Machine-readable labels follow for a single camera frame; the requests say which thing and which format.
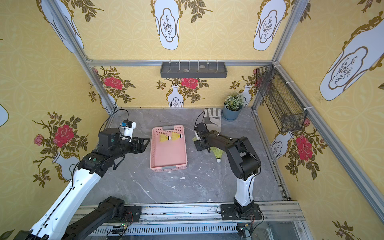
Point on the potted plant blue pot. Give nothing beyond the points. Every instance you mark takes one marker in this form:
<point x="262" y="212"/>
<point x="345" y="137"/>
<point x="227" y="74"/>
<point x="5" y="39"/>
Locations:
<point x="233" y="105"/>

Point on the grey wall shelf tray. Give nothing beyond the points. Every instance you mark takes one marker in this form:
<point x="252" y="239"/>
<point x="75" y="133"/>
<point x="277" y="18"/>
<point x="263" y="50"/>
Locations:
<point x="193" y="69"/>

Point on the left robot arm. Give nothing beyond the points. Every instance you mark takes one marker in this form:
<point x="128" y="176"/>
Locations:
<point x="55" y="224"/>

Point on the black wire mesh basket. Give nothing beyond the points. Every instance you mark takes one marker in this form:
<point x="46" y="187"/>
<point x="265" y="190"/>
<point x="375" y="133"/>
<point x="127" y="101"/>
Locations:
<point x="284" y="106"/>

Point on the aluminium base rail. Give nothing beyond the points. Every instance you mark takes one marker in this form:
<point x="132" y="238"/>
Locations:
<point x="183" y="218"/>

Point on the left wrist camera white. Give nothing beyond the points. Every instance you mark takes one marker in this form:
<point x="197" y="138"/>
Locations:
<point x="127" y="129"/>

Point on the yellow shuttlecock two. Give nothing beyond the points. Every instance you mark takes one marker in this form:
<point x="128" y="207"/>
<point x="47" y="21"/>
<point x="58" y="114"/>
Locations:
<point x="176" y="136"/>

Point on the yellow shuttlecock one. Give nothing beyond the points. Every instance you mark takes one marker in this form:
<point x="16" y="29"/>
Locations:
<point x="163" y="138"/>

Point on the white grey work glove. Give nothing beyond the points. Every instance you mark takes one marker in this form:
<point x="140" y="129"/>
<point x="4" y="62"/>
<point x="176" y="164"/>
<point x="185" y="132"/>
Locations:
<point x="213" y="119"/>

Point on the yellow shuttlecock seven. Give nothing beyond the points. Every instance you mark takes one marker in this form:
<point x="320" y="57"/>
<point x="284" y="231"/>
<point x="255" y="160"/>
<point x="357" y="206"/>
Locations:
<point x="218" y="153"/>

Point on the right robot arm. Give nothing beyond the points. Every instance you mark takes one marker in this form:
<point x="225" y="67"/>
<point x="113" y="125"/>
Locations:
<point x="245" y="165"/>

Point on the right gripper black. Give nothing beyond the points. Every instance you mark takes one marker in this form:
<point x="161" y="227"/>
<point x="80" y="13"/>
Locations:
<point x="201" y="137"/>

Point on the pink plastic storage basket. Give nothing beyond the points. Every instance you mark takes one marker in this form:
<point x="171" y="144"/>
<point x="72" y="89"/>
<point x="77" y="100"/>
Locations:
<point x="170" y="155"/>

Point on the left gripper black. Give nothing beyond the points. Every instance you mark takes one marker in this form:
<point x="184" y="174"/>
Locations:
<point x="135" y="144"/>

